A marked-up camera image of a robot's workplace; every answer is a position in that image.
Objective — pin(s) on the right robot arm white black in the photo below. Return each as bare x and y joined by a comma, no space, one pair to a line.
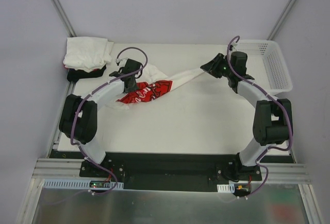
272,124

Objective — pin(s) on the white slotted cable duct left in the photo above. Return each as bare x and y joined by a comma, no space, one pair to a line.
82,184

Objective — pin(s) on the aluminium frame post left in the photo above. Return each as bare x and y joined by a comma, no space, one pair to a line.
64,18

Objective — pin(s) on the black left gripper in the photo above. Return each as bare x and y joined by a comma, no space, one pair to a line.
130,84

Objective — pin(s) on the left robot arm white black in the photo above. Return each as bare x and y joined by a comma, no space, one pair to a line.
79,115

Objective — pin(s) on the aluminium side rail right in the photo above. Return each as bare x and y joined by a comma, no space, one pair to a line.
290,151

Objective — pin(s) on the aluminium frame post right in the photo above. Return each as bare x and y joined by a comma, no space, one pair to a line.
281,19

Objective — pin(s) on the folded white t shirt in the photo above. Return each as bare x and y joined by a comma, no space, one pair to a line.
87,53

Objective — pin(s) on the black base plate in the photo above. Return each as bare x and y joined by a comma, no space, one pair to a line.
231,169

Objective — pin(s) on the aluminium frame post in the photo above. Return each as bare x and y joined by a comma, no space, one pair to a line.
281,19
64,18

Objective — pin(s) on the white plastic basket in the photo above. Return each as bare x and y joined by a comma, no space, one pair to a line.
266,64

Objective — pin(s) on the white slotted cable duct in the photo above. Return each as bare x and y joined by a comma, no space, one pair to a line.
233,188
82,184

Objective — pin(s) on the white slotted cable duct right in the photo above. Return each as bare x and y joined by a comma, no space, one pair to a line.
233,188

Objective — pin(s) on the aluminium front rail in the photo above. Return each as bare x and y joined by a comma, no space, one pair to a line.
289,173

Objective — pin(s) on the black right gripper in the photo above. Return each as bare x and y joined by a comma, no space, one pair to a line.
215,66

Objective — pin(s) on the white t shirt red print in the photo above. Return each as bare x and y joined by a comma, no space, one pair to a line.
154,84

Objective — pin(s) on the folded black t shirt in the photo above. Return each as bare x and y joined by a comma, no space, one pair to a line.
75,75

